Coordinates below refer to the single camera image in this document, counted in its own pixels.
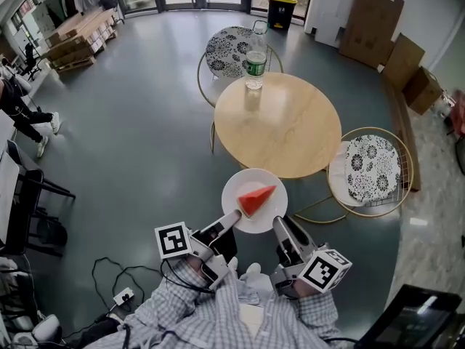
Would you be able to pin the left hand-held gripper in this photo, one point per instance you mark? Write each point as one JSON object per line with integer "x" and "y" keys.
{"x": 174, "y": 240}

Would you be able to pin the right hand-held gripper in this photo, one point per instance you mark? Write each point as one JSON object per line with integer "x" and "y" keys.
{"x": 323, "y": 269}

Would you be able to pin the white round plate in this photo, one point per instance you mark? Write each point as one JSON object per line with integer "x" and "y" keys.
{"x": 236, "y": 195}

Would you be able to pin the red watermelon slice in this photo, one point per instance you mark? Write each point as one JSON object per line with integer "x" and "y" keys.
{"x": 256, "y": 199}

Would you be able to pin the person's left forearm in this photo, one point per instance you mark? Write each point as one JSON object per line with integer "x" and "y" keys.
{"x": 174, "y": 300}

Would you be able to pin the person's right forearm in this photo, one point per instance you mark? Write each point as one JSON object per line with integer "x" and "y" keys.
{"x": 316, "y": 311}

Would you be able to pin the black monitor on arm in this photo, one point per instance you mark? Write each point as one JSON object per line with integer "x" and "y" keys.
{"x": 410, "y": 322}

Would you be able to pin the round wooden table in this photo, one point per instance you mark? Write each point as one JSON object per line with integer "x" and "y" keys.
{"x": 279, "y": 126}

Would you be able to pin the person's left white shoe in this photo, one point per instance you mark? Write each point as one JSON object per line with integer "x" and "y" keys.
{"x": 233, "y": 264}

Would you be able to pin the person's white shoe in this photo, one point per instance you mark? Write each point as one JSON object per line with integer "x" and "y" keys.
{"x": 254, "y": 269}
{"x": 233, "y": 264}

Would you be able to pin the person's right white shoe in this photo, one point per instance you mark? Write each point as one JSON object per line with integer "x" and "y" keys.
{"x": 254, "y": 269}

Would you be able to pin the round floral seat cushion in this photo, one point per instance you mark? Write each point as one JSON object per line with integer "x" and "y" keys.
{"x": 372, "y": 169}
{"x": 225, "y": 51}

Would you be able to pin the person's checked shirt torso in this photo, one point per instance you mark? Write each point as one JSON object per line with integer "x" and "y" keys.
{"x": 218, "y": 333}

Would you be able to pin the white power strip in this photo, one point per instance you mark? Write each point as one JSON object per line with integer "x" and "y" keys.
{"x": 124, "y": 296}

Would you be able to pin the clear water bottle green label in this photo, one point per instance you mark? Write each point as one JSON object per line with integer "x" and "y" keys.
{"x": 256, "y": 64}

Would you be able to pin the medium flat cardboard sheet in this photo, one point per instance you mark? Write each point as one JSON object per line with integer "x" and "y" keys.
{"x": 403, "y": 62}

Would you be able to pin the red bag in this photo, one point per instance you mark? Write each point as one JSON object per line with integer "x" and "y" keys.
{"x": 458, "y": 111}

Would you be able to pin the black bin yellow lid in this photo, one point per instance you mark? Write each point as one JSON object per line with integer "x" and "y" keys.
{"x": 281, "y": 11}

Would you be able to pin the white round floor device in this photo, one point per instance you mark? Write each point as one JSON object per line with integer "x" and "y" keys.
{"x": 40, "y": 331}

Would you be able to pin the cardboard boxes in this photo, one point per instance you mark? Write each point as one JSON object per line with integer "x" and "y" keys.
{"x": 370, "y": 20}

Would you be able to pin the wooden pallets stack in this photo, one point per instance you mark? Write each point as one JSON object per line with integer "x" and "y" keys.
{"x": 80, "y": 38}

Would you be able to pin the black office chair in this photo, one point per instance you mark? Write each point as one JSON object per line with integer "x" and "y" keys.
{"x": 31, "y": 60}

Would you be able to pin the black metal frame table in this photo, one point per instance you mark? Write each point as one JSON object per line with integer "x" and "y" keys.
{"x": 25, "y": 209}

